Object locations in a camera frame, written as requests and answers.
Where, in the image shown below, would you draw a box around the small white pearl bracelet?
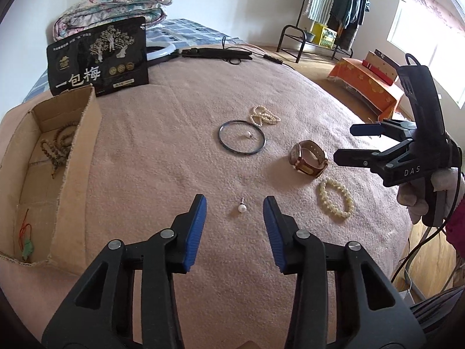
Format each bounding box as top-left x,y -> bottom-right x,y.
249,105 -> 282,128

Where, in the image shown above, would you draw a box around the folded floral quilt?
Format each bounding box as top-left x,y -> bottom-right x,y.
54,0 -> 173,42

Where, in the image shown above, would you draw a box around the black clothes rack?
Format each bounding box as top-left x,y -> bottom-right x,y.
296,0 -> 372,62

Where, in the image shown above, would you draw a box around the cardboard box with red strip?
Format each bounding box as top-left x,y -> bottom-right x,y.
363,49 -> 400,86

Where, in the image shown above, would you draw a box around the black folded light stand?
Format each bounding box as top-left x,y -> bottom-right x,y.
180,46 -> 254,63

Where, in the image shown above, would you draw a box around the orange patterned cloth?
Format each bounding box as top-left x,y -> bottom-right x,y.
327,57 -> 405,117

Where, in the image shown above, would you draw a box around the window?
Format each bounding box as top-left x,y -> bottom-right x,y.
387,0 -> 465,108

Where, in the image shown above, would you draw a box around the black snack bag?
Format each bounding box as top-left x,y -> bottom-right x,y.
46,16 -> 150,97

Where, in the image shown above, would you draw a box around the blue checked bed sheet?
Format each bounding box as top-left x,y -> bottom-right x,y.
22,18 -> 233,104

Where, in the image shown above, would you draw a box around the large cream bead bracelet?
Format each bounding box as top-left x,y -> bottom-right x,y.
319,177 -> 355,220

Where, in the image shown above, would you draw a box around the grey metal bar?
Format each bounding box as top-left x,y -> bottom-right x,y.
400,247 -> 427,300

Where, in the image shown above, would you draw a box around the green pendant on red cord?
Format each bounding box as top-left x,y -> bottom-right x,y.
16,209 -> 36,262

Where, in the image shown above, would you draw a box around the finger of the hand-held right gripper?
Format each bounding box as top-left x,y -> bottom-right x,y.
350,119 -> 416,140
333,142 -> 415,171

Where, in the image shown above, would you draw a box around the black light cable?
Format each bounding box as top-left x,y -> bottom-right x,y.
221,36 -> 302,70

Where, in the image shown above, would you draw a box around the brown wooden bead bracelet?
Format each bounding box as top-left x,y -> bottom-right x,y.
39,122 -> 78,179

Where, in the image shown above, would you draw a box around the dark hanging clothes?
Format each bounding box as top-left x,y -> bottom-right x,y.
329,0 -> 371,49

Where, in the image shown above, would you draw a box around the wristwatch with leather strap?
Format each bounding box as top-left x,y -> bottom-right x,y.
289,140 -> 329,179

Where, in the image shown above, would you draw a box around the dark striped cloth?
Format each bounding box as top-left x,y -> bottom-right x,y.
409,285 -> 465,337

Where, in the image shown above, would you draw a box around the pink blanket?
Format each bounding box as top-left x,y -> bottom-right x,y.
0,45 -> 424,349

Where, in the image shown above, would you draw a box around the shallow cardboard box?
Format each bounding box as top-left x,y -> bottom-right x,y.
0,85 -> 102,275

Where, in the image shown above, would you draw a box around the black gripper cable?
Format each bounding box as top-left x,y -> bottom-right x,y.
390,174 -> 465,293

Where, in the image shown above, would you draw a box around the white ring light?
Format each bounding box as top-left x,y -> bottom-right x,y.
145,40 -> 181,67

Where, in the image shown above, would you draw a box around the thin black bangle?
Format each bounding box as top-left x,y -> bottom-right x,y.
219,120 -> 267,156

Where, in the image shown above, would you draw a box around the black metal shoe rack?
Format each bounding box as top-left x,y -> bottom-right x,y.
277,25 -> 346,64

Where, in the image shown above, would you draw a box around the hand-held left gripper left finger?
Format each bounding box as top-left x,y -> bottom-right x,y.
42,193 -> 208,349

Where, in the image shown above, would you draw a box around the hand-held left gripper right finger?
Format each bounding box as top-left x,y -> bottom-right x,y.
262,195 -> 425,349

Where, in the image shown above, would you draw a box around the person's right hand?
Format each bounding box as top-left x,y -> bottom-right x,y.
396,167 -> 465,225

